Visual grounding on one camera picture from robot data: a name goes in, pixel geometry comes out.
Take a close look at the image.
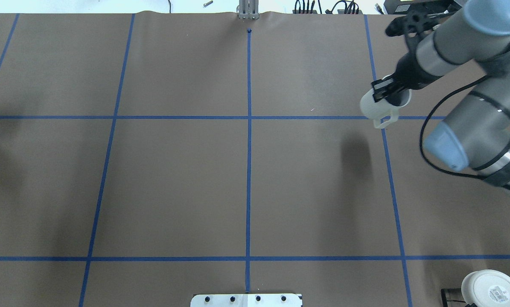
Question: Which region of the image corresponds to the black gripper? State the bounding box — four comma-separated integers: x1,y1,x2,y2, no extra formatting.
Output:
371,54,439,103

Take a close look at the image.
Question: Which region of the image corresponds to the white mug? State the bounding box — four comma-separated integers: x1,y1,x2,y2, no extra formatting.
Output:
359,75,412,130

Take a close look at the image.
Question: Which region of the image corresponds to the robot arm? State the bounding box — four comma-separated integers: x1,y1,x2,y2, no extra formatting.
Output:
360,0,510,194

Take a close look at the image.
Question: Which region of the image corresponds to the white cup lower rack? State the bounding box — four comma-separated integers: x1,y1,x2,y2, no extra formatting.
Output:
461,269,510,307

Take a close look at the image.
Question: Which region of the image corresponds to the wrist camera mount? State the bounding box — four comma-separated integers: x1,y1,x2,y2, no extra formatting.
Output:
384,10,454,37

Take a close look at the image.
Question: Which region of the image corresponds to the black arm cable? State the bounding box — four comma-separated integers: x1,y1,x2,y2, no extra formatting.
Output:
419,75,492,179

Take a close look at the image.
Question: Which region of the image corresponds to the aluminium frame post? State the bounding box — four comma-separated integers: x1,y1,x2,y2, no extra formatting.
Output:
237,0,260,20

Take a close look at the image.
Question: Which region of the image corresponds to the black wire cup rack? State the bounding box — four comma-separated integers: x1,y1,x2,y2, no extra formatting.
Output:
440,288,477,307

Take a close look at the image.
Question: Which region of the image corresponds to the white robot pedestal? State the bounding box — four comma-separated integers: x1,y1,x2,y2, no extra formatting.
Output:
190,293,304,307

